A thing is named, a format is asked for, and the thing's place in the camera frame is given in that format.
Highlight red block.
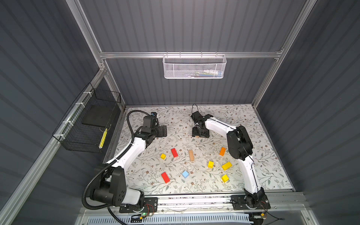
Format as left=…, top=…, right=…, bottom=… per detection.
left=161, top=172, right=170, bottom=183
left=171, top=148, right=178, bottom=158

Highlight natural wood block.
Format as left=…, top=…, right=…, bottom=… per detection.
left=188, top=150, right=195, bottom=162

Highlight yellow rectangular block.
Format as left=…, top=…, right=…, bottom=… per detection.
left=222, top=162, right=233, bottom=171

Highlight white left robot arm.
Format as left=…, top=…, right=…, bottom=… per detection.
left=82, top=125, right=167, bottom=210

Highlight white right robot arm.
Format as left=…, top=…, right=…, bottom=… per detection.
left=191, top=111, right=271, bottom=210

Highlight orange block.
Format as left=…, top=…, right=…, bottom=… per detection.
left=219, top=147, right=227, bottom=156

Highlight small yellow cube left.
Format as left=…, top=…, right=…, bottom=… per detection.
left=160, top=154, right=167, bottom=160

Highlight small yellow cube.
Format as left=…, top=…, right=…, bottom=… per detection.
left=208, top=161, right=214, bottom=169
left=160, top=154, right=167, bottom=160

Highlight small yellow cube middle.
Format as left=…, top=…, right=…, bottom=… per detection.
left=208, top=161, right=214, bottom=169

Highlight light blue cube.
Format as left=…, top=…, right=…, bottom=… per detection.
left=182, top=171, right=189, bottom=178

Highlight yellow cube lower right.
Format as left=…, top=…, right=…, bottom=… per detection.
left=221, top=174, right=229, bottom=183

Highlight pens in white basket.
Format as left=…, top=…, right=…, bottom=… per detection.
left=186, top=69, right=224, bottom=79

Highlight yellow marker pen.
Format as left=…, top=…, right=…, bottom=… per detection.
left=98, top=128, right=108, bottom=149

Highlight black flat pad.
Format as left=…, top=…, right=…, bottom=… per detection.
left=82, top=106, right=117, bottom=128

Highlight white perforated vent panel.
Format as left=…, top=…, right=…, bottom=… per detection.
left=84, top=213, right=251, bottom=225

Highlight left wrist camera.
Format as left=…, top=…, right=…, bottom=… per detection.
left=143, top=112, right=159, bottom=128

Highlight white wire mesh basket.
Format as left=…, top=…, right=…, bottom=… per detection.
left=162, top=55, right=227, bottom=79

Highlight black corrugated cable conduit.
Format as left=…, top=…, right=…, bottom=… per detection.
left=82, top=110, right=150, bottom=225

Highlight black wire basket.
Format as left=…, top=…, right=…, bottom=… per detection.
left=53, top=84, right=122, bottom=153

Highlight aluminium mounting rail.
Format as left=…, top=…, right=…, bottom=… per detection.
left=81, top=192, right=307, bottom=214

